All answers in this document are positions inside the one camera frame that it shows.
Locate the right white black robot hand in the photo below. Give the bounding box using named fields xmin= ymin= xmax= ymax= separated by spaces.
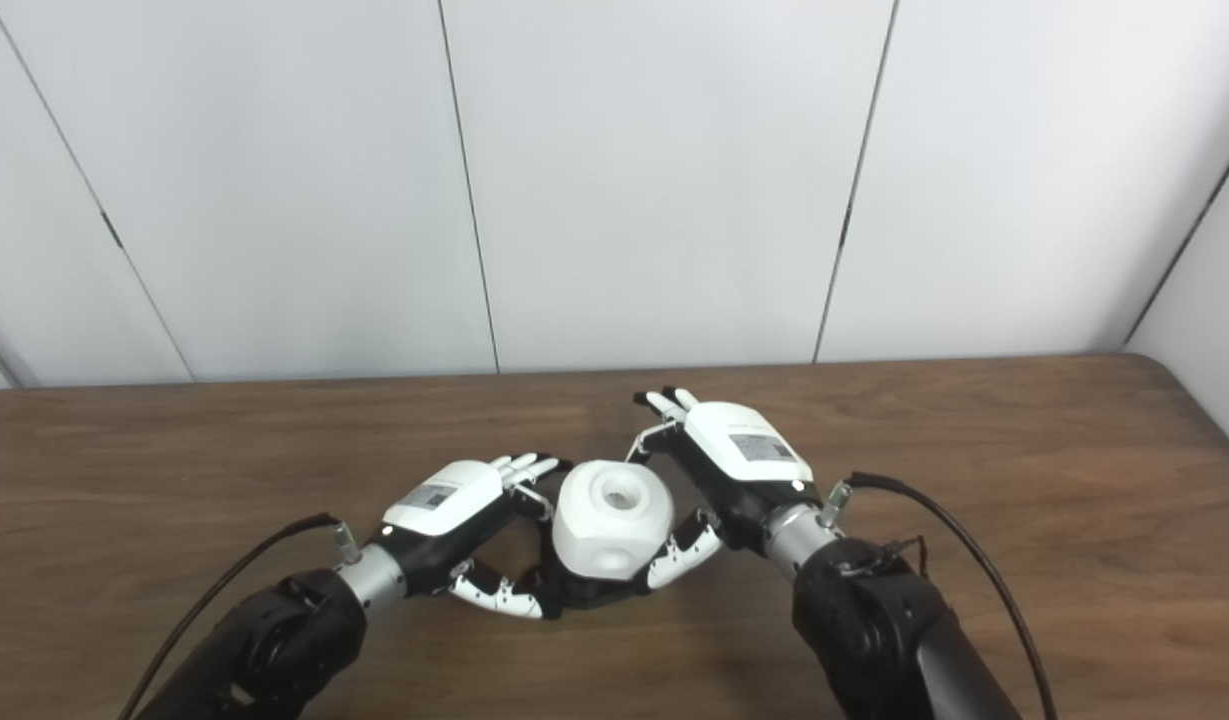
xmin=633 ymin=388 xmax=815 ymax=591

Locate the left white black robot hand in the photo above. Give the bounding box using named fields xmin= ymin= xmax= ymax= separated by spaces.
xmin=369 ymin=452 xmax=575 ymax=621

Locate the round white plastic piece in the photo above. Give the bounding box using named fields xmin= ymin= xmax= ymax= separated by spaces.
xmin=552 ymin=460 xmax=675 ymax=583

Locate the black plastic holder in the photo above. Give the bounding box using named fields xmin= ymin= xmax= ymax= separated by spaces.
xmin=534 ymin=540 xmax=665 ymax=616

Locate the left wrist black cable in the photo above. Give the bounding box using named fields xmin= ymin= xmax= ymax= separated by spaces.
xmin=117 ymin=513 xmax=360 ymax=720

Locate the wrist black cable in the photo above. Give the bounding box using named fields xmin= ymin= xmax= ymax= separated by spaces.
xmin=819 ymin=472 xmax=1060 ymax=720
xmin=117 ymin=513 xmax=360 ymax=720

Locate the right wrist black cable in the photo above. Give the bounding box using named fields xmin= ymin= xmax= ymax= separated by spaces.
xmin=819 ymin=472 xmax=1060 ymax=720

